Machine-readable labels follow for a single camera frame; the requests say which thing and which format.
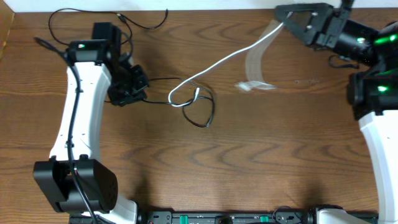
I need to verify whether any long black usb cable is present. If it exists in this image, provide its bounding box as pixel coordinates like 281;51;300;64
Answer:
48;7;169;47

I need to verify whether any white usb cable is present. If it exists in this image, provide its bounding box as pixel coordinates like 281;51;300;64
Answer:
167;19;295;108

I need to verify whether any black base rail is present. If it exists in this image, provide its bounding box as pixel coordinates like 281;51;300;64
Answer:
137;206;323;224

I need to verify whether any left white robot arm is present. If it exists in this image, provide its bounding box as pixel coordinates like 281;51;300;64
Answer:
33;22;149;223

